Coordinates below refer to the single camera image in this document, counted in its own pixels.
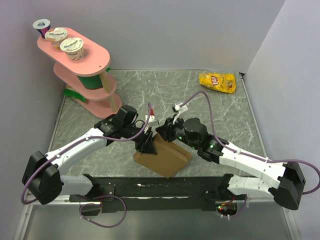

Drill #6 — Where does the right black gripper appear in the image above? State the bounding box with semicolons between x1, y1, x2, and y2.
154;114;200;151

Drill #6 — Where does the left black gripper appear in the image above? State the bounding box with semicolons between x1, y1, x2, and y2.
122;122;157;155

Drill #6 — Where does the brown cardboard box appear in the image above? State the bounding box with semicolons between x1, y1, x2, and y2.
133;133;192;178

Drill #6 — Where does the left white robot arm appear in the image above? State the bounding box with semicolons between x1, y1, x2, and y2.
20;104;159;205

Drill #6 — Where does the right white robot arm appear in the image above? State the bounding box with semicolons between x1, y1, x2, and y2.
156;117;306;210

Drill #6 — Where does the yellow chips bag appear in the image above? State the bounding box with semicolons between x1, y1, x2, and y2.
198;72;237;94

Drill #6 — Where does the pink tiered shelf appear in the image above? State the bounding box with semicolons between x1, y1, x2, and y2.
37;28;122;119

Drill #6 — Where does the white Chobani yogurt cup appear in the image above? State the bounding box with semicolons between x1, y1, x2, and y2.
60;37;85;61

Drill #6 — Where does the orange Chobani yogurt cup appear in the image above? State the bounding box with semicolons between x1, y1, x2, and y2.
45;27;68;49

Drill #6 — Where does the purple yogurt cup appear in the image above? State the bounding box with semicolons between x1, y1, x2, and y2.
32;18;51;39

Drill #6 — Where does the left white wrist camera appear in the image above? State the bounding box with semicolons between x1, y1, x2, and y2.
144;108;160;133

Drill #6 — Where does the purple cable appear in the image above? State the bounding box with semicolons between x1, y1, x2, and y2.
20;102;153;205
79;195;127;228
219;196;250;221
178;90;320;196

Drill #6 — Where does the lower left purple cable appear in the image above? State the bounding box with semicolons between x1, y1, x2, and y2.
79;195;127;228

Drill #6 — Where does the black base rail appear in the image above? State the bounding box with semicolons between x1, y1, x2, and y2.
69;174;245;213

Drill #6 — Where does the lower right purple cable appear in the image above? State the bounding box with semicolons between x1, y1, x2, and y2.
219;196;250;221

